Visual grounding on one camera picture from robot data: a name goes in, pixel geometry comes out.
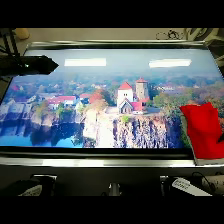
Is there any black garment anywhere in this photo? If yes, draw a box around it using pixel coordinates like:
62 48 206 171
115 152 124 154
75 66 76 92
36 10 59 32
0 54 60 78

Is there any black cable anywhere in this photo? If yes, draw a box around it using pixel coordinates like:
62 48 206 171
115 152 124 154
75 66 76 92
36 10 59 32
155 29 185 41

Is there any red garment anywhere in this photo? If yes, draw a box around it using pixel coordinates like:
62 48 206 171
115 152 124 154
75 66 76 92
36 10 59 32
179 102 224 161

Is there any silver frame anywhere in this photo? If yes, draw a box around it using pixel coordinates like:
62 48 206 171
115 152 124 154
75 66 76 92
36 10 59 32
0 39 224 197

